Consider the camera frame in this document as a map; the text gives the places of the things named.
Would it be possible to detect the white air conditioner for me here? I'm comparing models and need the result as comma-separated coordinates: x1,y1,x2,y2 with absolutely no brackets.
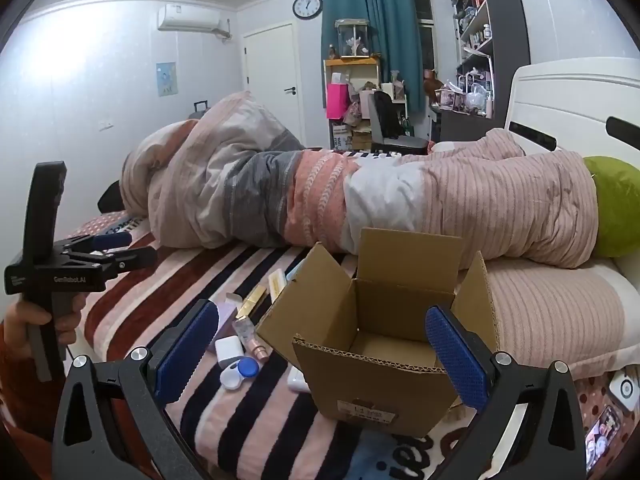
157,4,222,32

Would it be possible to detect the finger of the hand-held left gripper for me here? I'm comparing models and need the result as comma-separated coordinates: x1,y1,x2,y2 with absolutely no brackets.
57,233,135,257
67,245,159,275

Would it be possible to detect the blue wall poster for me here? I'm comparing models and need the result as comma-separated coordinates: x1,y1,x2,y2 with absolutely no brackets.
156,62,178,97

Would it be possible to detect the green pillow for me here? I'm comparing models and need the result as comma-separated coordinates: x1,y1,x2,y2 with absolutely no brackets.
582,156,640,258

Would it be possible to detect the glass display case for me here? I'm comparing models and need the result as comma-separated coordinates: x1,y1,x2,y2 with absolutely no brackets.
335,19,372,58

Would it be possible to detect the yellow shelf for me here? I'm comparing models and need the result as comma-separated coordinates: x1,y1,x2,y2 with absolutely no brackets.
323,57,382,121

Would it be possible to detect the dark bookshelf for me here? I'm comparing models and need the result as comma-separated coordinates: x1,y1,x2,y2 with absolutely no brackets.
452,0,531,133

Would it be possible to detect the white device with round ring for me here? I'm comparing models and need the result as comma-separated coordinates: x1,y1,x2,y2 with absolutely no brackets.
607,367,640,411

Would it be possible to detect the window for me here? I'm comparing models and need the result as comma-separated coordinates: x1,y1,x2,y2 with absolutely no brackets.
412,0,435,71

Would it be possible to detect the person's left hand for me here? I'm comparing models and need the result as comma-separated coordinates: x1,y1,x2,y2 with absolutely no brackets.
1,292,87,361

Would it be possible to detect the brown cardboard box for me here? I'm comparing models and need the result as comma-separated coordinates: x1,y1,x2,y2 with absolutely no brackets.
255,227,501,438

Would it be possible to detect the pink ribbed pillow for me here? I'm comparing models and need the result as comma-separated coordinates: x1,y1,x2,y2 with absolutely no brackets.
485,255,640,376

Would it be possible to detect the gold tube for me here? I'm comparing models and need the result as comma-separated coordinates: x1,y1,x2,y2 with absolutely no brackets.
235,284,268,321

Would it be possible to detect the phone with picture case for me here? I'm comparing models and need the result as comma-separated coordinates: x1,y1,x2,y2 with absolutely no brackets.
585,404,623,471

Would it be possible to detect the blue white contact lens case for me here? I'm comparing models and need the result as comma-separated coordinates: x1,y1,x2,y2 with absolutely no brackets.
220,357,261,392

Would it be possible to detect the teal curtain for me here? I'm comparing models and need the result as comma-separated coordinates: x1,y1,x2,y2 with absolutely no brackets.
320,0,418,116

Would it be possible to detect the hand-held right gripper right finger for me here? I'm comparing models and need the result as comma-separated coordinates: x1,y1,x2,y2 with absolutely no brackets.
425,305,588,480

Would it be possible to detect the clear perfume bottle pink cap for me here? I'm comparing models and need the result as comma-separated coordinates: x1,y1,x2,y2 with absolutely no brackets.
232,317,273,363

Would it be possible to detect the grey chair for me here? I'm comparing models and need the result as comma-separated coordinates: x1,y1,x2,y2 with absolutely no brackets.
368,91,431,155

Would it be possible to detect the pink grey striped quilt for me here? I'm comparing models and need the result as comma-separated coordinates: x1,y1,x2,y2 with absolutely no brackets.
120,91,601,268

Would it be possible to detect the white storage box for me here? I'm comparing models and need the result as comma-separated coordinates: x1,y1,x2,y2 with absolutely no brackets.
331,122,353,150

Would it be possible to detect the brown plush toy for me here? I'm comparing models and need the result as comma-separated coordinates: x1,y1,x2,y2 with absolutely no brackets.
424,69,444,106

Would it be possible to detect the pink bag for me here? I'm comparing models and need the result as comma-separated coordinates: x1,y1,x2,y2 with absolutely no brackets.
326,82,349,120

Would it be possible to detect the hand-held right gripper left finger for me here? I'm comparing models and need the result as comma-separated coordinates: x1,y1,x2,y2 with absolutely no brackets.
52,299,221,480

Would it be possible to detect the black object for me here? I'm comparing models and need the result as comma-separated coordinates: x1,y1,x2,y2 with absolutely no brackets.
97,182,124,214

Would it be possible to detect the small white case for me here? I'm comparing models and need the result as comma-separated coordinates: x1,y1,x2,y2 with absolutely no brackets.
215,336,245,367

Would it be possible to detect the round wall clock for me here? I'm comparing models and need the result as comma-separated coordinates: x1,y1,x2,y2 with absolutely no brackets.
292,0,324,21

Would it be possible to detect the white door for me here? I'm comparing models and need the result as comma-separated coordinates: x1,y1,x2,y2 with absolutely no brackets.
242,22,306,148

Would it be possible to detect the white rounded case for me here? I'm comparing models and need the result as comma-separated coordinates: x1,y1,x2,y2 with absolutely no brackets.
286,366,311,393

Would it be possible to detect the lilac tube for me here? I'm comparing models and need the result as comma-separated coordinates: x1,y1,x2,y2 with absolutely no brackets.
215,292,246,333

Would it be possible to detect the white bottle with yellow label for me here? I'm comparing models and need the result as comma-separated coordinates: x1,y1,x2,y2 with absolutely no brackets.
267,269,289,306

